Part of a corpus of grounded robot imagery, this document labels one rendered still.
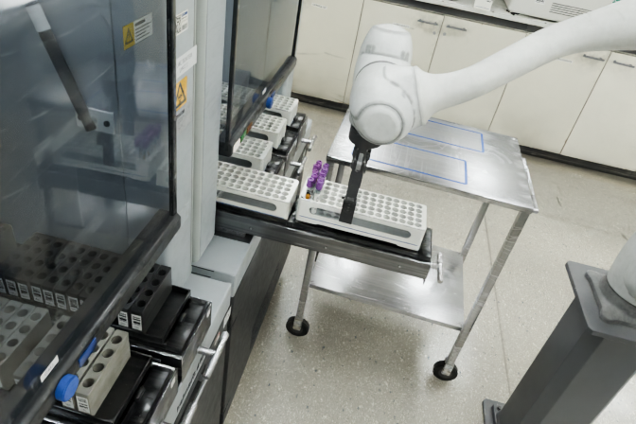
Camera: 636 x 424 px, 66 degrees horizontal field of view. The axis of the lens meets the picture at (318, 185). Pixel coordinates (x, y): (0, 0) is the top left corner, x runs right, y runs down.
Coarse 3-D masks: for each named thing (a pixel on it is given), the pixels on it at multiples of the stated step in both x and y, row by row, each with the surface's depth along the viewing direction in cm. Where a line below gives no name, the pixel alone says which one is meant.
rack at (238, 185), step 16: (224, 176) 118; (240, 176) 120; (256, 176) 121; (272, 176) 122; (224, 192) 123; (240, 192) 115; (256, 192) 116; (272, 192) 116; (288, 192) 117; (256, 208) 117; (272, 208) 120; (288, 208) 115
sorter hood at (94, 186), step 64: (0, 0) 39; (64, 0) 44; (128, 0) 54; (0, 64) 38; (64, 64) 46; (128, 64) 57; (0, 128) 40; (64, 128) 49; (128, 128) 61; (0, 192) 42; (64, 192) 51; (128, 192) 65; (0, 256) 44; (64, 256) 54; (128, 256) 70; (0, 320) 46; (64, 320) 57; (0, 384) 48
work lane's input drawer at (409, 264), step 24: (216, 216) 118; (240, 216) 117; (264, 216) 116; (288, 240) 118; (312, 240) 116; (336, 240) 115; (360, 240) 115; (432, 240) 120; (384, 264) 116; (408, 264) 114; (432, 264) 121
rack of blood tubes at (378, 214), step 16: (304, 192) 115; (336, 192) 117; (368, 192) 119; (304, 208) 114; (320, 208) 119; (336, 208) 112; (368, 208) 115; (384, 208) 115; (400, 208) 116; (416, 208) 117; (352, 224) 114; (368, 224) 118; (384, 224) 112; (400, 224) 111; (416, 224) 113; (384, 240) 114; (400, 240) 113; (416, 240) 112
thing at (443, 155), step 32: (416, 128) 167; (448, 128) 171; (384, 160) 146; (416, 160) 149; (448, 160) 152; (480, 160) 155; (512, 160) 159; (448, 192) 140; (480, 192) 140; (512, 192) 142; (480, 224) 193; (512, 224) 144; (320, 256) 187; (448, 256) 199; (320, 288) 175; (352, 288) 176; (384, 288) 179; (416, 288) 181; (448, 288) 184; (288, 320) 187; (448, 320) 171
